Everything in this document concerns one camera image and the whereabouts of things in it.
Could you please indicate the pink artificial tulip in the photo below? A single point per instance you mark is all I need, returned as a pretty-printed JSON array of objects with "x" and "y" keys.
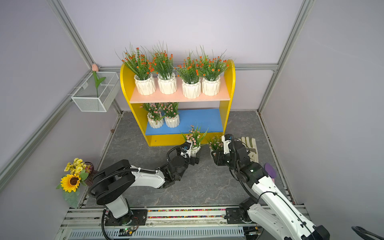
[{"x": 97, "y": 80}]

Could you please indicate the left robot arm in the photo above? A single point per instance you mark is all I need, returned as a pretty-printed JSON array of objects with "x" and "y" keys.
[{"x": 110, "y": 184}]

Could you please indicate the yellow rack pink blue shelves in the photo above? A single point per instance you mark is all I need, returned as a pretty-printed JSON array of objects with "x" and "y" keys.
[{"x": 211, "y": 121}]

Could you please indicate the pink plant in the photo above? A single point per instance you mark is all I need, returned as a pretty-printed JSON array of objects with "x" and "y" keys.
[
  {"x": 155, "y": 117},
  {"x": 215, "y": 143},
  {"x": 195, "y": 136},
  {"x": 171, "y": 114}
]

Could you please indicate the yellow sunflower bouquet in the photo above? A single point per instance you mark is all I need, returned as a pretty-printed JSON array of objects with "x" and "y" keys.
[{"x": 76, "y": 174}]

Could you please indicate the beige gardening glove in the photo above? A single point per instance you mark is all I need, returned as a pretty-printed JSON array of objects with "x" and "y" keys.
[{"x": 252, "y": 148}]

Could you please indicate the purple glass vase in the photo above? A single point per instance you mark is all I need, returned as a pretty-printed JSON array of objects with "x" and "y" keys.
[{"x": 91, "y": 172}]

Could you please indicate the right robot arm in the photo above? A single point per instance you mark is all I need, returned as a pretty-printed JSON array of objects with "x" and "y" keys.
[{"x": 270, "y": 195}]

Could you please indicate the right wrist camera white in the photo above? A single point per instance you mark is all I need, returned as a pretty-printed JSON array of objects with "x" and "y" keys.
[{"x": 226, "y": 140}]

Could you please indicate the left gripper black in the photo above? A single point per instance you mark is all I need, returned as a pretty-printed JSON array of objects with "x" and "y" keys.
[{"x": 194, "y": 160}]

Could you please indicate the white mesh hanging basket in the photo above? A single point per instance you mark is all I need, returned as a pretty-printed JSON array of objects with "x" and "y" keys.
[{"x": 85, "y": 97}]

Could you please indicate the orange plant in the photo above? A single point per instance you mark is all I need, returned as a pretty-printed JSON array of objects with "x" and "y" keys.
[
  {"x": 188, "y": 71},
  {"x": 137, "y": 61},
  {"x": 210, "y": 69},
  {"x": 164, "y": 68}
]

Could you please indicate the purple garden trowel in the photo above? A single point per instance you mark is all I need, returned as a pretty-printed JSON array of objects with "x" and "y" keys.
[{"x": 271, "y": 171}]

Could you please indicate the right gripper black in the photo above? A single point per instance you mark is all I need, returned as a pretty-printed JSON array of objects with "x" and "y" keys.
[{"x": 218, "y": 158}]

